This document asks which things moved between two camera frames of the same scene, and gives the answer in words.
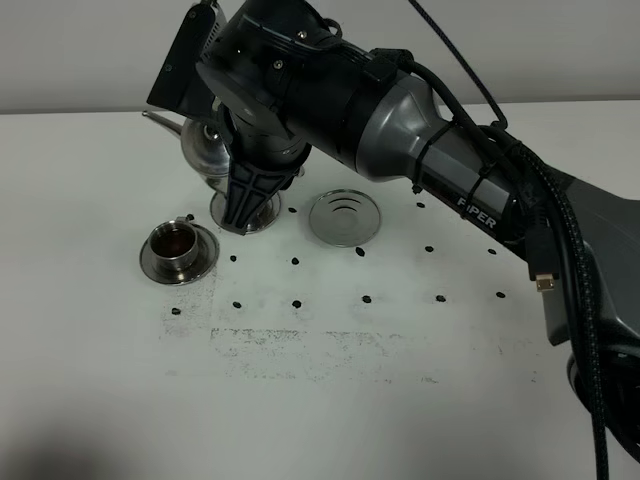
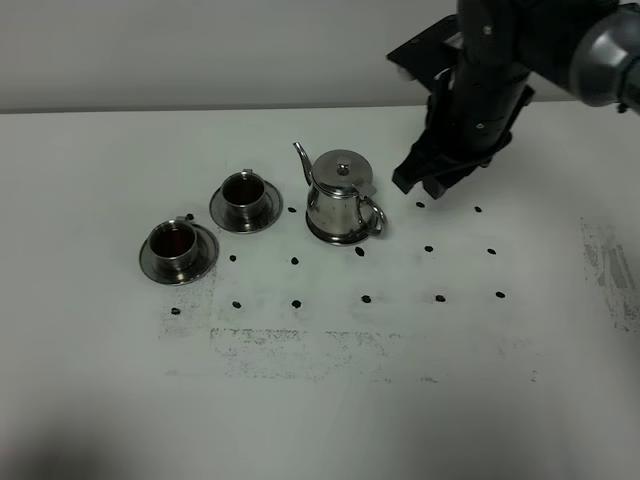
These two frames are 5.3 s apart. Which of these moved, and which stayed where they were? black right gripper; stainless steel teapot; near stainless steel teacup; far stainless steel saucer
Moved: black right gripper; stainless steel teapot
Stayed: far stainless steel saucer; near stainless steel teacup
